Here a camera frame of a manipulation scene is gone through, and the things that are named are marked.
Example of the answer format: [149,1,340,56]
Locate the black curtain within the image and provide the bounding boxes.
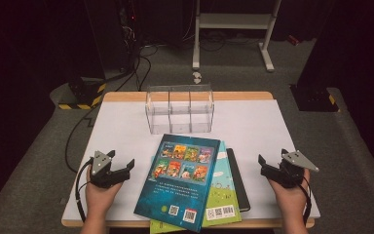
[0,0,106,209]
[296,0,374,183]

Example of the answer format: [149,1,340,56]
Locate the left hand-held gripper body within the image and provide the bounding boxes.
[89,150,131,190]

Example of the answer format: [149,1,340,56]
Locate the clear acrylic book organizer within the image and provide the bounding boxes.
[144,84,215,136]

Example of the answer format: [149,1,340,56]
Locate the black equipment rack with cables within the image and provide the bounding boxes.
[116,0,144,72]

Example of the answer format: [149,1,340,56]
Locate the left hand-held gripper black cable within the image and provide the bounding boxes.
[74,160,94,223]

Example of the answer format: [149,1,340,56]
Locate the person's left hand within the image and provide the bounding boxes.
[85,167,125,220]

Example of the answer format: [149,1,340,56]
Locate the long black floor cable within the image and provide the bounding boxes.
[64,62,138,174]

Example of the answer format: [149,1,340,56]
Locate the black hardcover book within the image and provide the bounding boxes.
[226,147,251,213]

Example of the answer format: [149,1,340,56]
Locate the white metal stand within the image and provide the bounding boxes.
[192,0,282,73]

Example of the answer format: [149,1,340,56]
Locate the person's right hand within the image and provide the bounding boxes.
[268,170,311,222]

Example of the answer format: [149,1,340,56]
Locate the dark blue picture book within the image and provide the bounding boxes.
[133,133,222,233]

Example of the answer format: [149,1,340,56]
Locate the white table board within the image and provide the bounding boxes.
[61,98,321,222]

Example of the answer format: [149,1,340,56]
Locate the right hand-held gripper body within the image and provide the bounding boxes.
[269,149,319,189]

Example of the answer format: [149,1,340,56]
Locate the looped black floor cable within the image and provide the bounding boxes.
[135,44,160,93]

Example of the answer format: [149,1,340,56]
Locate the right hand-held gripper black cable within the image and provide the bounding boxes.
[300,176,313,227]

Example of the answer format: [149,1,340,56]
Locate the small red floor object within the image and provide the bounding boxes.
[286,34,300,47]

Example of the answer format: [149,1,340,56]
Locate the black base with yellow stripes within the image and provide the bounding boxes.
[57,76,107,111]
[289,83,340,113]

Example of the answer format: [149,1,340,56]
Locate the green and blue picture book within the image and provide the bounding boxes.
[149,139,243,234]

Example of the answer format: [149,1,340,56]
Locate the hand-held gripper black cable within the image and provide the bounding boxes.
[74,160,94,223]
[300,176,313,227]

